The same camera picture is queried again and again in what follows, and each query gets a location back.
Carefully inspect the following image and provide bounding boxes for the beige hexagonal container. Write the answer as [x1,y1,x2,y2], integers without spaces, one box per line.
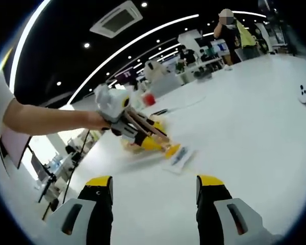
[119,116,174,155]

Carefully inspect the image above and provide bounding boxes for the large pink screen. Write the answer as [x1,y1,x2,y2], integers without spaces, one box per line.
[0,72,33,177]

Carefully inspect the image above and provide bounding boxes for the ceiling light strip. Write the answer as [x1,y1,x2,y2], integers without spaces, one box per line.
[66,14,199,105]
[9,0,53,94]

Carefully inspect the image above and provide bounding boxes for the white desk partition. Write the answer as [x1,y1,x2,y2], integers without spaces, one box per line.
[152,76,184,96]

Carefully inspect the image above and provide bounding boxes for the dark wall display screen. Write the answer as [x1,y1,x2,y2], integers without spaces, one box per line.
[114,70,133,84]

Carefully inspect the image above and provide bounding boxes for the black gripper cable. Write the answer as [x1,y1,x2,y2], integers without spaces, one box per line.
[63,129,90,205]

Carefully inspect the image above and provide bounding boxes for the red drink cup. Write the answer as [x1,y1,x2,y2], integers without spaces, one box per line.
[142,93,156,106]

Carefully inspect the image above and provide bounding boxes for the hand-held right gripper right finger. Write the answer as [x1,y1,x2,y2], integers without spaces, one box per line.
[195,175,274,245]

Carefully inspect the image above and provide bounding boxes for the clear grey food packet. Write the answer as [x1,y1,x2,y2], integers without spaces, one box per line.
[163,146,196,175]

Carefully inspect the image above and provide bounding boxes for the yellow cloth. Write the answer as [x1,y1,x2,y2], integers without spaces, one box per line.
[235,20,256,49]

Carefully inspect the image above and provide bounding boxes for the dark grey bowl-like object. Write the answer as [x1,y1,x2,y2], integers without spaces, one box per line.
[193,70,214,82]

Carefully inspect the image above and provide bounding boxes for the ceiling air conditioner vent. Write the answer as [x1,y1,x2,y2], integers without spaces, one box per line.
[89,0,143,39]

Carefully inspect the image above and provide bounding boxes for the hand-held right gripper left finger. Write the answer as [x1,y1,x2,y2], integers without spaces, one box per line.
[47,175,115,245]

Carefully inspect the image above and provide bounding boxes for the pink food tongs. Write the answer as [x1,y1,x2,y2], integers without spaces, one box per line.
[123,108,176,154]

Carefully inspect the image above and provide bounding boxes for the white smartphone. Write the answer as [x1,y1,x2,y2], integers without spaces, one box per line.
[297,83,306,104]

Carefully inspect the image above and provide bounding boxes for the round ceiling spotlights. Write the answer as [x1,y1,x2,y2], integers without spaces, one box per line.
[56,2,212,86]

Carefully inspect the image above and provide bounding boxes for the person's left hand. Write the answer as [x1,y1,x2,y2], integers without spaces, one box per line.
[90,112,113,131]

